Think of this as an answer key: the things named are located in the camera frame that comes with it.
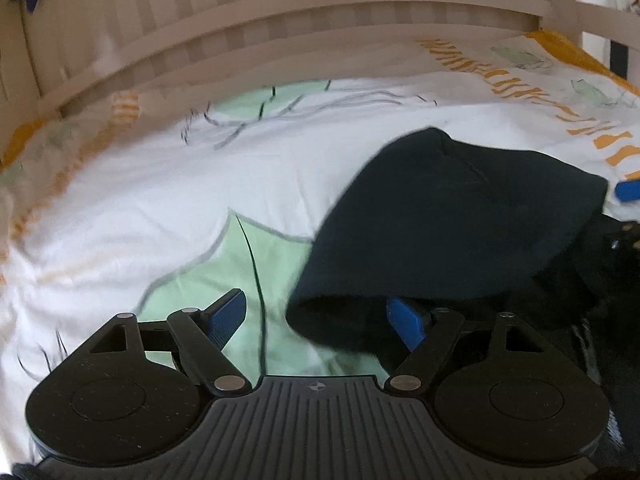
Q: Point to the dark navy garment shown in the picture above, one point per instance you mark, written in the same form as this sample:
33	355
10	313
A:
478	230

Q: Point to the white wooden bed frame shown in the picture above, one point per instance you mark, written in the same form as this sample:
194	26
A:
69	51

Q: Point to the white patterned duvet cover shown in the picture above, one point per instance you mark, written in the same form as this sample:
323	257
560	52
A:
154	200

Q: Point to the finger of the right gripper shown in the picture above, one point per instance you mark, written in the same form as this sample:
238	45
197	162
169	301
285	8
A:
628	191

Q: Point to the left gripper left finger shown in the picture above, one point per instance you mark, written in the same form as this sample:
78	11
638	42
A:
200	336

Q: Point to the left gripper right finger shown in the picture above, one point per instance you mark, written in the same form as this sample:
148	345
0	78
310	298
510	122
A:
429	337

